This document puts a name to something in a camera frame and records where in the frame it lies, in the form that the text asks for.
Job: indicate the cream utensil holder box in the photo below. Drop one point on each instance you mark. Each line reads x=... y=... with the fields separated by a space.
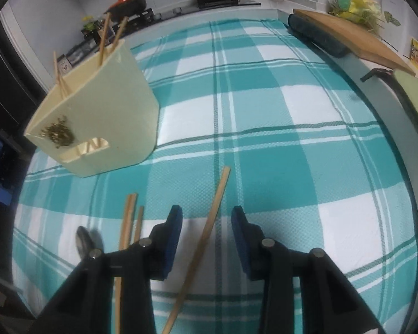
x=118 y=111

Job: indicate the teal checked tablecloth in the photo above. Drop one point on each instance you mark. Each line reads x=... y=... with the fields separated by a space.
x=282 y=146

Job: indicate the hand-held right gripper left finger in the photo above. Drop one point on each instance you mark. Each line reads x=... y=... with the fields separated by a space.
x=170 y=243

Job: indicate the wooden cutting board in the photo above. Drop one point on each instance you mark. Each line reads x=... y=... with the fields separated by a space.
x=362 y=43

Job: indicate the bag of yellow green sponges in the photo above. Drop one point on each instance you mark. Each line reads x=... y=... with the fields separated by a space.
x=355 y=5

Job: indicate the large metal spoon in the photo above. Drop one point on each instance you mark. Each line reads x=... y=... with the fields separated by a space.
x=85 y=240

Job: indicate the white label spice jar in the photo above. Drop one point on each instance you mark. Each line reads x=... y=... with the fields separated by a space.
x=65 y=65

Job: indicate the yellow cap bottle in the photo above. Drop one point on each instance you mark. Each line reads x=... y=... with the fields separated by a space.
x=89 y=24

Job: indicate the black clay pot red lid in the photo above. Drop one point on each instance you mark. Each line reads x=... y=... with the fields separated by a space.
x=129 y=7

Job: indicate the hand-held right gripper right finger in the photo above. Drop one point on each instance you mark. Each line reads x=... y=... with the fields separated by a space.
x=244 y=247

